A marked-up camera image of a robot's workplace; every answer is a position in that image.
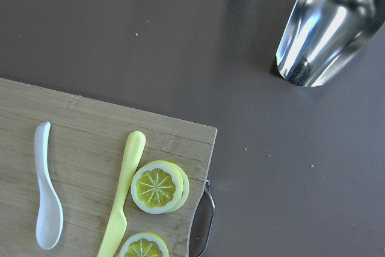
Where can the white ceramic spoon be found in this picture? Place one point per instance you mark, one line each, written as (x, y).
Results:
(50, 218)

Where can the yellow plastic knife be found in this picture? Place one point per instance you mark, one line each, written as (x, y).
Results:
(117, 222)

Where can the upper lemon slice stack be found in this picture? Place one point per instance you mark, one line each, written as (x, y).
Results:
(160, 187)

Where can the lower lemon slice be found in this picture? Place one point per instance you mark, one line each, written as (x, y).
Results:
(144, 244)

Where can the steel scoop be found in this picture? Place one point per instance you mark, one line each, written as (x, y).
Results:
(322, 36)

